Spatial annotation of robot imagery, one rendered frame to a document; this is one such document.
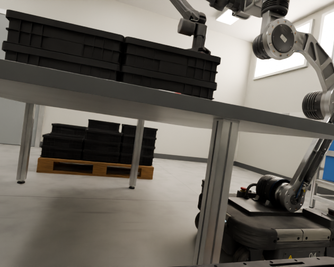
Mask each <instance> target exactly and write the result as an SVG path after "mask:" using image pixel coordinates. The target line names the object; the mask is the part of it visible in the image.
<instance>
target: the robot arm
mask: <svg viewBox="0 0 334 267"><path fill-rule="evenodd" d="M169 1H170V2H171V3H172V4H173V6H174V7H175V8H176V9H177V10H178V12H179V13H180V14H181V15H182V17H183V18H181V19H180V21H179V24H178V33H179V34H183V35H187V36H189V37H190V36H192V35H193V41H192V47H191V48H190V49H187V50H192V51H196V52H201V53H205V54H209V55H211V51H210V50H208V49H207V48H206V47H205V43H206V37H207V30H208V26H207V25H205V23H206V21H207V19H206V15H205V14H204V13H203V12H198V11H196V10H195V9H194V8H193V7H192V6H191V5H190V4H189V3H188V2H187V1H186V0H169ZM206 1H208V2H209V6H210V7H212V8H214V9H216V10H218V11H223V10H224V9H225V7H227V8H228V9H229V10H231V11H232V16H236V15H237V14H238V13H240V12H241V10H242V4H243V0H206Z"/></svg>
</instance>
